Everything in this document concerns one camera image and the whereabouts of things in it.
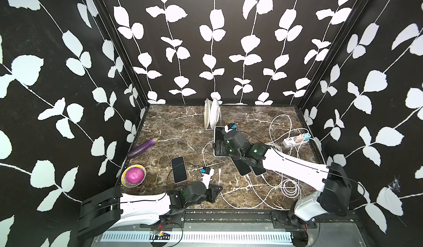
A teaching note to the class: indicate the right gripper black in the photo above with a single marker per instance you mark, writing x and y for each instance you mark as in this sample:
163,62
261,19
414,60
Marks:
221,146

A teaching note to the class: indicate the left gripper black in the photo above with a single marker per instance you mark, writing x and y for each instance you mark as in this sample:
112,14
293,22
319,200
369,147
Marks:
212,194

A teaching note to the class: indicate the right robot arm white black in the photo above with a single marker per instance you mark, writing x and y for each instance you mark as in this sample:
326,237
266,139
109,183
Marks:
332,186

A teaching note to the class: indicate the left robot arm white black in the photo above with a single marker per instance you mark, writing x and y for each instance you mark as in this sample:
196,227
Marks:
112,208

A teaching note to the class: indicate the clear plate rack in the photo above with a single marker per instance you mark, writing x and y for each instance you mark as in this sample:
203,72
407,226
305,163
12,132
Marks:
219,124

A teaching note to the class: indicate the white plate front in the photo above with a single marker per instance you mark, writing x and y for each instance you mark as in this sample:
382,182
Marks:
214,113

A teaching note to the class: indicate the white plate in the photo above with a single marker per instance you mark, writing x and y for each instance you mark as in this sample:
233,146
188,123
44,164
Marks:
214,113
207,107

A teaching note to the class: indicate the white plate rear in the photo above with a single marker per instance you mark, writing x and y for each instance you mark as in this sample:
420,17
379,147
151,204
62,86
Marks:
207,107

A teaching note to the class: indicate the white power strip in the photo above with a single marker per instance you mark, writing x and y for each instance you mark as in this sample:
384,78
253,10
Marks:
297,140

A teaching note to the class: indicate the purple ball in bowl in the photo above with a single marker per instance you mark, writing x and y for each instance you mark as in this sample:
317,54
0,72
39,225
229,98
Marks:
134,175

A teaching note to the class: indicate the colourful bowl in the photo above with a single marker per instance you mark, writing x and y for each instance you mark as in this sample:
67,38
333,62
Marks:
125,183

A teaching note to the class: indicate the purple eggplant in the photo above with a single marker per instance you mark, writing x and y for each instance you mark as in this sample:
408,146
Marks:
137,151

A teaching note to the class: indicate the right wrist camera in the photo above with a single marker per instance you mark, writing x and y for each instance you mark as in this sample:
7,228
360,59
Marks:
229,127

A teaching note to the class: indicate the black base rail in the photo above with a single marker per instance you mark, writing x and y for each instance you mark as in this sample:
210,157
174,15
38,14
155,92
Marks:
277,219

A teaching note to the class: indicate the white perforated cable duct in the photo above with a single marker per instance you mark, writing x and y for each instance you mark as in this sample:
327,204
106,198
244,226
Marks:
258,238

